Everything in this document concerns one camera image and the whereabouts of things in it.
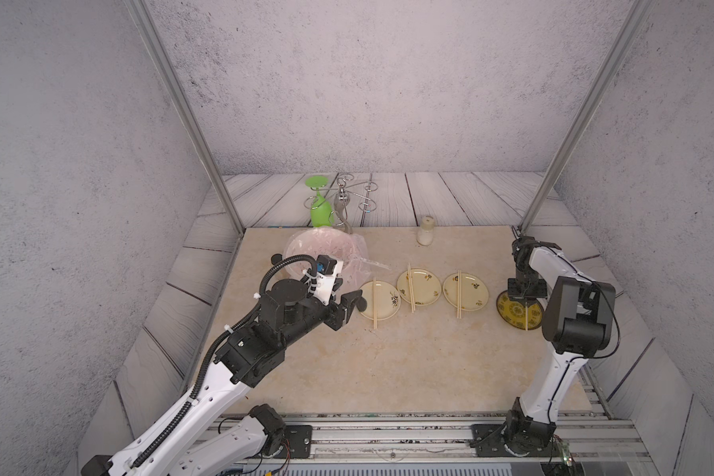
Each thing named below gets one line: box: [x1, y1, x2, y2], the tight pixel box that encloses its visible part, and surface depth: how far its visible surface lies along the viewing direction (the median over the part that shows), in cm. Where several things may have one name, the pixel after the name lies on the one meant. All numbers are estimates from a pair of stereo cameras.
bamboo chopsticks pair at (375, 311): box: [372, 277, 378, 330], surface depth 98 cm
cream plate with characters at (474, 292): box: [442, 272, 489, 312], surface depth 104 cm
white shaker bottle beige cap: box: [416, 215, 435, 246], surface depth 114 cm
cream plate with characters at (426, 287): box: [396, 268, 442, 307], surface depth 104 cm
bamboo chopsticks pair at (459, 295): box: [456, 269, 463, 320], surface depth 101 cm
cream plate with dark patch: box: [358, 280, 402, 322], surface depth 101 cm
